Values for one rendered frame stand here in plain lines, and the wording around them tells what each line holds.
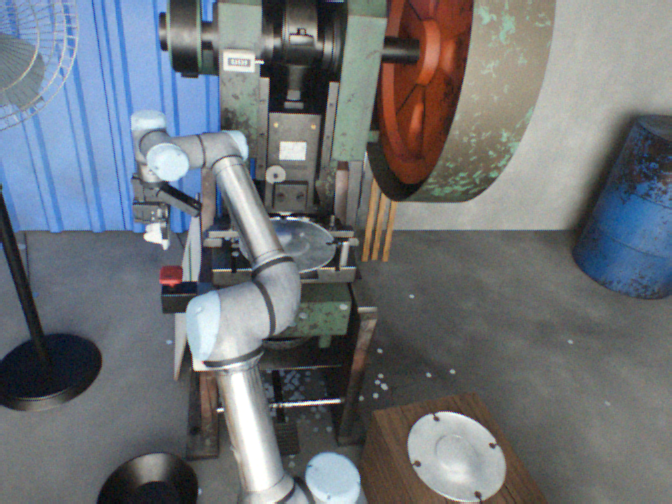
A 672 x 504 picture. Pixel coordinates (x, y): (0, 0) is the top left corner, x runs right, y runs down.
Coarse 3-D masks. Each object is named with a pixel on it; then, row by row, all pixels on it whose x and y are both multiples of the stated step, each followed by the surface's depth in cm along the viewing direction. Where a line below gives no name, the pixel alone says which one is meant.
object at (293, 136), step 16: (304, 96) 141; (272, 112) 132; (288, 112) 133; (304, 112) 135; (320, 112) 136; (272, 128) 134; (288, 128) 135; (304, 128) 136; (320, 128) 137; (272, 144) 137; (288, 144) 137; (304, 144) 138; (272, 160) 139; (288, 160) 140; (304, 160) 141; (272, 176) 141; (288, 176) 143; (304, 176) 144; (272, 192) 145; (288, 192) 143; (304, 192) 144; (288, 208) 146; (304, 208) 147
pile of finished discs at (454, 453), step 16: (432, 416) 159; (448, 416) 159; (464, 416) 159; (416, 432) 153; (432, 432) 154; (448, 432) 155; (464, 432) 155; (480, 432) 156; (416, 448) 149; (432, 448) 149; (448, 448) 149; (464, 448) 150; (480, 448) 151; (496, 448) 152; (432, 464) 145; (448, 464) 145; (464, 464) 145; (480, 464) 147; (496, 464) 147; (432, 480) 141; (448, 480) 141; (464, 480) 142; (480, 480) 143; (496, 480) 143; (448, 496) 137; (464, 496) 138
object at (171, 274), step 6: (162, 270) 138; (168, 270) 138; (174, 270) 138; (180, 270) 139; (162, 276) 136; (168, 276) 136; (174, 276) 136; (180, 276) 137; (162, 282) 135; (168, 282) 135; (174, 282) 136; (180, 282) 136
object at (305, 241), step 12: (276, 228) 158; (288, 228) 159; (300, 228) 159; (312, 228) 160; (240, 240) 150; (288, 240) 152; (300, 240) 153; (312, 240) 155; (324, 240) 156; (288, 252) 147; (300, 252) 148; (312, 252) 150; (324, 252) 150; (300, 264) 144; (312, 264) 145; (324, 264) 145
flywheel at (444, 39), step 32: (416, 0) 146; (448, 0) 125; (416, 32) 137; (448, 32) 126; (384, 64) 166; (416, 64) 137; (448, 64) 128; (384, 96) 167; (416, 96) 147; (448, 96) 126; (384, 128) 165; (416, 128) 150; (448, 128) 118; (416, 160) 143
